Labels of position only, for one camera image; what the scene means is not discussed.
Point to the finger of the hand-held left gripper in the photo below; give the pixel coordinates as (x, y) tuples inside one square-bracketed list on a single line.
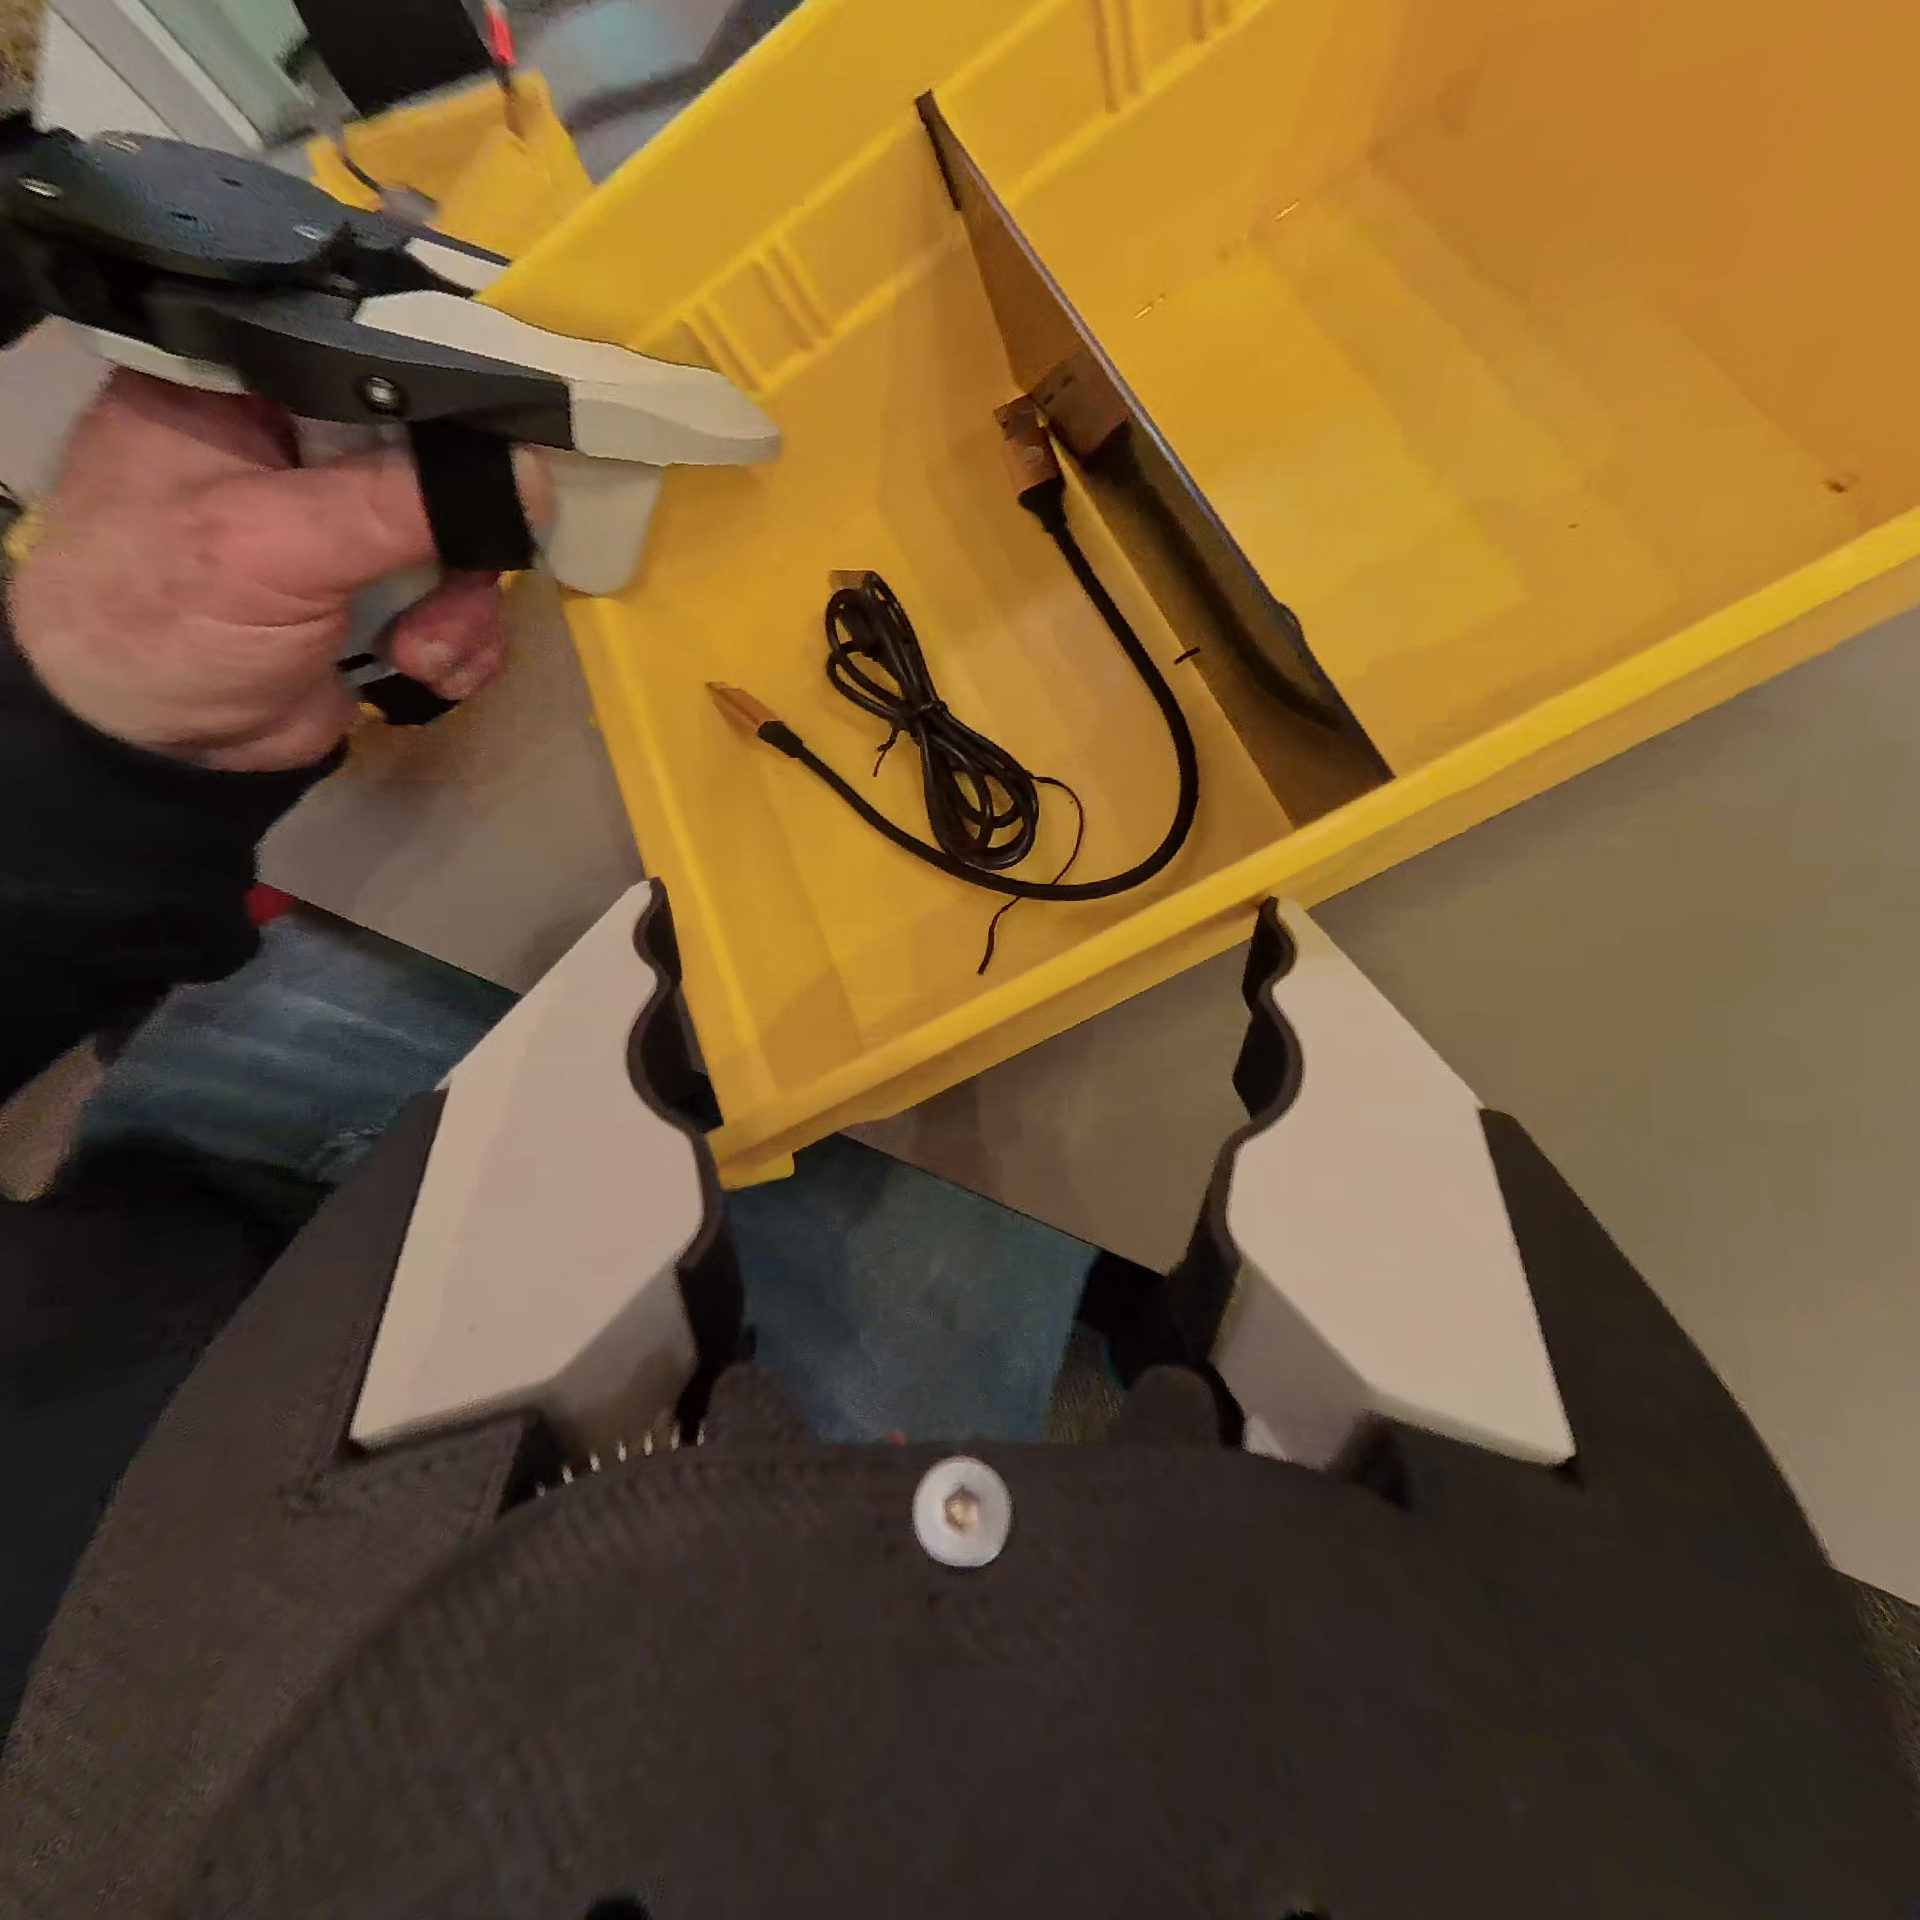
[(659, 408), (450, 265)]

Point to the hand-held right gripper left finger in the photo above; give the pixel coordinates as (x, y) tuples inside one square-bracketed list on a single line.
[(542, 1204)]

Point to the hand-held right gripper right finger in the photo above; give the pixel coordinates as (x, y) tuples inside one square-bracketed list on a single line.
[(1379, 1235)]

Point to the yellow plastic bin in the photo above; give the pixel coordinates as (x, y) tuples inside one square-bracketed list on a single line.
[(450, 166), (1558, 359)]

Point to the person's left forearm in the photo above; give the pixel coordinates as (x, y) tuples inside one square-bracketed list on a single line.
[(122, 870)]

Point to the person's left hand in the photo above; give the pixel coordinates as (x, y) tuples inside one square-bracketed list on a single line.
[(211, 567)]

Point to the person's legs in jeans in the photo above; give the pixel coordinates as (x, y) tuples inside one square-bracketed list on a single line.
[(870, 1290)]

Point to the black bin divider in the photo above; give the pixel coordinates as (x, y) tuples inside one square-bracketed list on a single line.
[(1171, 515)]

